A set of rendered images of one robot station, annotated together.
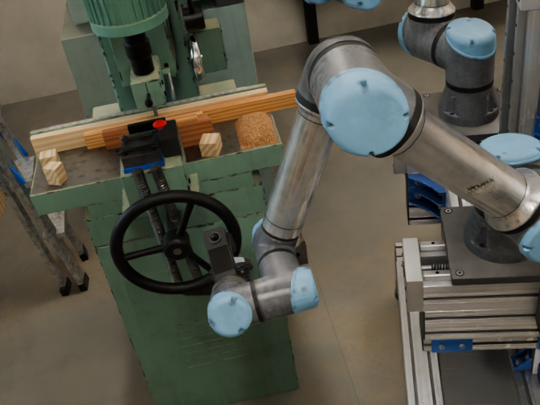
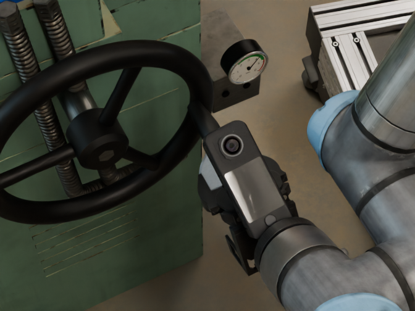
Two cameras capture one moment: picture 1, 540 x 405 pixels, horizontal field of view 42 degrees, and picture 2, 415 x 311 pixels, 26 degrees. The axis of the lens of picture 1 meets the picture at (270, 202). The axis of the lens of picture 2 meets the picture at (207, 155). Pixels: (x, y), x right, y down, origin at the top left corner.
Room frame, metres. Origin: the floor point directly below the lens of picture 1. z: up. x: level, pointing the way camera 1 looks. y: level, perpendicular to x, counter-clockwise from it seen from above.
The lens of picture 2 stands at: (0.66, 0.33, 1.64)
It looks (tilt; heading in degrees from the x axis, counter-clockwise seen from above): 57 degrees down; 336
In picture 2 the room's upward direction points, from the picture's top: straight up
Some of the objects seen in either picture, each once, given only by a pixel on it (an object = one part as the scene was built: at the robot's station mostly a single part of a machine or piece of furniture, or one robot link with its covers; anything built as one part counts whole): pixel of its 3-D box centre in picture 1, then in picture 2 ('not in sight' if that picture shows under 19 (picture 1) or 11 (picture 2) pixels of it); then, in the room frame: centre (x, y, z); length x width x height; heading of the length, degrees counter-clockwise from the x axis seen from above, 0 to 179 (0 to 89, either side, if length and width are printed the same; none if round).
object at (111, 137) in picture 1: (153, 129); not in sight; (1.53, 0.25, 0.92); 0.25 x 0.02 x 0.05; 93
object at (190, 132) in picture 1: (168, 138); not in sight; (1.47, 0.21, 0.93); 0.22 x 0.01 x 0.06; 93
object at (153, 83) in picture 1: (149, 83); not in sight; (1.58, 0.24, 1.03); 0.14 x 0.07 x 0.09; 3
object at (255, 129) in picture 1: (254, 124); not in sight; (1.48, 0.00, 0.92); 0.14 x 0.09 x 0.04; 3
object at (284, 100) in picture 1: (191, 119); not in sight; (1.56, 0.16, 0.92); 0.54 x 0.02 x 0.04; 93
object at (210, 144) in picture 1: (210, 145); not in sight; (1.43, 0.11, 0.92); 0.05 x 0.04 x 0.04; 165
